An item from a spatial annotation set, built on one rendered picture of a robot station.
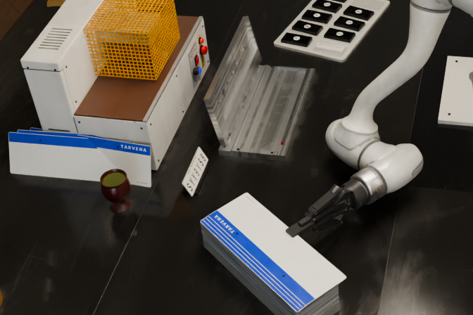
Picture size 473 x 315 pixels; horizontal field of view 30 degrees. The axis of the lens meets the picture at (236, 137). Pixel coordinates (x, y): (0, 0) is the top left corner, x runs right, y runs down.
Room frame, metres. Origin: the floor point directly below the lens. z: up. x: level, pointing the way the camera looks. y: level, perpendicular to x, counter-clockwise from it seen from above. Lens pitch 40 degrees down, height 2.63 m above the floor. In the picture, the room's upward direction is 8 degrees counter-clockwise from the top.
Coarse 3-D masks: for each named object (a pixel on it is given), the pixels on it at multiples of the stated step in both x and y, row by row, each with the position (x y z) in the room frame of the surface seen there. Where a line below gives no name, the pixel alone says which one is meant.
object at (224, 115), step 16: (240, 32) 2.34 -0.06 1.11; (240, 48) 2.33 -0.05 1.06; (256, 48) 2.41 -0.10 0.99; (224, 64) 2.18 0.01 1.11; (240, 64) 2.29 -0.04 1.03; (256, 64) 2.37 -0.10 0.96; (224, 80) 2.16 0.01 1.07; (240, 80) 2.25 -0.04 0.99; (208, 96) 2.03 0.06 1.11; (224, 96) 2.12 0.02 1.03; (240, 96) 2.19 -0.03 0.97; (208, 112) 2.02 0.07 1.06; (224, 112) 2.09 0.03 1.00; (224, 128) 2.03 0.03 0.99; (224, 144) 2.01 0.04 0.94
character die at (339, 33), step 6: (330, 30) 2.57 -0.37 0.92; (336, 30) 2.57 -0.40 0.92; (342, 30) 2.56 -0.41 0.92; (324, 36) 2.54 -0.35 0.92; (330, 36) 2.53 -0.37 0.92; (336, 36) 2.53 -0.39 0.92; (342, 36) 2.52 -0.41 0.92; (348, 36) 2.52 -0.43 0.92; (354, 36) 2.52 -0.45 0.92; (348, 42) 2.49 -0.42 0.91
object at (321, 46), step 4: (320, 44) 2.49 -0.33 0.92; (324, 44) 2.49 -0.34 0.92; (328, 44) 2.48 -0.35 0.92; (332, 44) 2.48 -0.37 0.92; (316, 48) 2.48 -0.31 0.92; (320, 48) 2.47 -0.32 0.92; (324, 48) 2.46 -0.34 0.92; (328, 48) 2.46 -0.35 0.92; (332, 48) 2.46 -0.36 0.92; (336, 48) 2.46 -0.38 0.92; (340, 48) 2.45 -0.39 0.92; (344, 48) 2.45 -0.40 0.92; (332, 52) 2.45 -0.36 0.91; (336, 52) 2.44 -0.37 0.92; (340, 52) 2.43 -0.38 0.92
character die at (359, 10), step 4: (348, 8) 2.69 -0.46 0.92; (352, 8) 2.69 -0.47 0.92; (356, 8) 2.69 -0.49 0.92; (360, 8) 2.68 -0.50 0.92; (344, 12) 2.67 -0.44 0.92; (348, 12) 2.67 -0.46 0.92; (352, 12) 2.66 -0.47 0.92; (356, 12) 2.66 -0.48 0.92; (360, 12) 2.65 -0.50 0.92; (364, 12) 2.65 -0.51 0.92; (368, 12) 2.65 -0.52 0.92; (372, 12) 2.64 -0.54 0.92; (352, 16) 2.65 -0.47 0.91; (356, 16) 2.64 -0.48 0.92; (360, 16) 2.63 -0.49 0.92; (364, 16) 2.63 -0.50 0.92; (368, 16) 2.62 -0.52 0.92
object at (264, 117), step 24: (264, 72) 2.37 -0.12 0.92; (288, 72) 2.35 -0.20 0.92; (312, 72) 2.33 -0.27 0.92; (264, 96) 2.24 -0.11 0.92; (288, 96) 2.23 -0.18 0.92; (240, 120) 2.14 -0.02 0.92; (264, 120) 2.12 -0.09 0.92; (288, 120) 2.11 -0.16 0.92; (240, 144) 2.02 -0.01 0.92; (264, 144) 2.01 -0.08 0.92; (288, 144) 1.99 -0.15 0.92
